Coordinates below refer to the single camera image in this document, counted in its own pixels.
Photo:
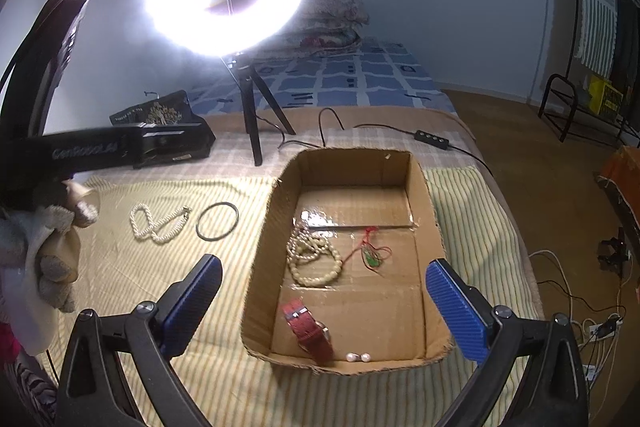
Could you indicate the yellow black box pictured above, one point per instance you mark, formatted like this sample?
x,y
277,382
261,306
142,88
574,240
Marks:
x,y
604,100

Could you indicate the black metal clothes rack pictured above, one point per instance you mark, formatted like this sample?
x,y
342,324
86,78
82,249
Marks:
x,y
562,85

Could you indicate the beige plaid blanket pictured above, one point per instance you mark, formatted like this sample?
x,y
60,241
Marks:
x,y
231,156

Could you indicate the dark hanging clothes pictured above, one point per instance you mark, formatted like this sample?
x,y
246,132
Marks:
x,y
625,62

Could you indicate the gloved left hand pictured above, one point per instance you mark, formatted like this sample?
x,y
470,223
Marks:
x,y
40,251

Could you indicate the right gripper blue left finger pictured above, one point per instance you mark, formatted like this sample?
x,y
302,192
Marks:
x,y
182,307

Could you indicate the red leather strap watch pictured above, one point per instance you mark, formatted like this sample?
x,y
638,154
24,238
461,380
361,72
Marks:
x,y
311,335

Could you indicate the white striped hanging towel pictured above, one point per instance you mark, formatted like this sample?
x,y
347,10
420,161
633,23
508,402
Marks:
x,y
597,34

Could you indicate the brown cardboard box tray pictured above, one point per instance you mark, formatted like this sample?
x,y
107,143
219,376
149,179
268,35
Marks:
x,y
316,214

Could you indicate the yellow striped cloth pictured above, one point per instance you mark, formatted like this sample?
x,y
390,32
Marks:
x,y
150,233

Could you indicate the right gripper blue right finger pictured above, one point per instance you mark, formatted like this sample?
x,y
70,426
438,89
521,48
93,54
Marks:
x,y
464,309

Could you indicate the pair of pearl earrings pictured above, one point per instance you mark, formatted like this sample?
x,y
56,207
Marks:
x,y
358,357

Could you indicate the black printed snack bag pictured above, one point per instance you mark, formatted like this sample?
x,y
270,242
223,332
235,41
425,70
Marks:
x,y
169,110

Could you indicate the white power strip with cables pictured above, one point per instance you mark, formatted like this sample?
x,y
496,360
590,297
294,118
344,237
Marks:
x,y
597,328

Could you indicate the red string jade pendant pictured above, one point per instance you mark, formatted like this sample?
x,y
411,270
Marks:
x,y
372,257

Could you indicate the orange cloth covered table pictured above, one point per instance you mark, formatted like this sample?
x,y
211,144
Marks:
x,y
619,178

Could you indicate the blue checkered bed sheet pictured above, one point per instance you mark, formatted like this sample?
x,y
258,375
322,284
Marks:
x,y
378,73

